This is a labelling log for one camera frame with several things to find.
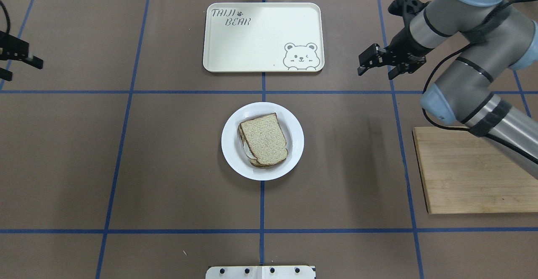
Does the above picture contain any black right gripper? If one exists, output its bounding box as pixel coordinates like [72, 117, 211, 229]
[358, 26, 433, 80]

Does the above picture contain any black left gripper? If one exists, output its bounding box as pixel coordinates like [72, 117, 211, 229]
[0, 31, 44, 82]

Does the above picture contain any bread slice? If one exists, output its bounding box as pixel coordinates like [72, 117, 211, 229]
[239, 113, 289, 166]
[238, 121, 286, 168]

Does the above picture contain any white round plate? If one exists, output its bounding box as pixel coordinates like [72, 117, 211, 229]
[221, 102, 304, 181]

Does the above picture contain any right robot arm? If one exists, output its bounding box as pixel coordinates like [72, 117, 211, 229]
[357, 0, 537, 171]

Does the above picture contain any wooden cutting board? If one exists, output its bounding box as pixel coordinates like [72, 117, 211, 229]
[412, 126, 538, 214]

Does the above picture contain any cream bear serving tray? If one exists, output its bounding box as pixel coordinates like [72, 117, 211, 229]
[203, 2, 325, 73]

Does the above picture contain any fried egg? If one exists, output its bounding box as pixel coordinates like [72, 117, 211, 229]
[243, 142, 257, 161]

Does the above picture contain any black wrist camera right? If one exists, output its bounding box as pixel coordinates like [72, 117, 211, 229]
[388, 0, 430, 26]

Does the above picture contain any white column base plate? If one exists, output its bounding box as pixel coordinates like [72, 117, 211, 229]
[205, 265, 316, 279]

